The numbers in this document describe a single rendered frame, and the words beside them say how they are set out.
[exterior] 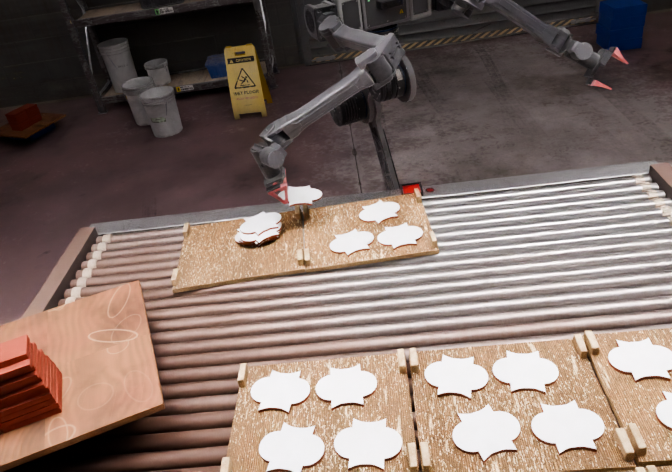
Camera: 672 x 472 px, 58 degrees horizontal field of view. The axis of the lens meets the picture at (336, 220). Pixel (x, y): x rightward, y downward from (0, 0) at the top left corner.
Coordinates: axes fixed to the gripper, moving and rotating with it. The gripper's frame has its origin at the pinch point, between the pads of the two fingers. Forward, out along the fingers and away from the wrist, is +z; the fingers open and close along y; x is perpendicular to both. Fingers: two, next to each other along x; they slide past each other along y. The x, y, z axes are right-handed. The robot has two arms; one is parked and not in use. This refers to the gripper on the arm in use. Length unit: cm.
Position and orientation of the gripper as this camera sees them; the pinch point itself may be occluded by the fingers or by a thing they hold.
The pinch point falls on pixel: (284, 195)
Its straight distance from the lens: 199.3
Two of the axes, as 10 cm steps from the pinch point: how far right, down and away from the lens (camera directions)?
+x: 9.2, -3.8, -1.0
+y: 1.2, 5.3, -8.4
